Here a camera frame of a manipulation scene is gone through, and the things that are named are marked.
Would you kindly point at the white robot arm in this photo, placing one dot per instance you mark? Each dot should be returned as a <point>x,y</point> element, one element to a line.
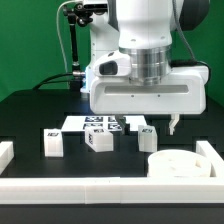
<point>131,63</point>

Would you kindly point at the white round stool seat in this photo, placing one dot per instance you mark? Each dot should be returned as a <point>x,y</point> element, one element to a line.
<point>178,163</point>

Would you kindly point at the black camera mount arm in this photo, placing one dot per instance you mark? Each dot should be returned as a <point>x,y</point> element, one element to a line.
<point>76,16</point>

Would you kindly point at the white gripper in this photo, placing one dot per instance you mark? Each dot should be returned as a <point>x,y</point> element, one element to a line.
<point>181,91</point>

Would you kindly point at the white U-shaped fence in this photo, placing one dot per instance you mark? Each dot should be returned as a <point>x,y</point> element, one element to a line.
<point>119,190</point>

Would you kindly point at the white marker sheet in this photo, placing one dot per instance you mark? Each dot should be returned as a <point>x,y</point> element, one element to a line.
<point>78,123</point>

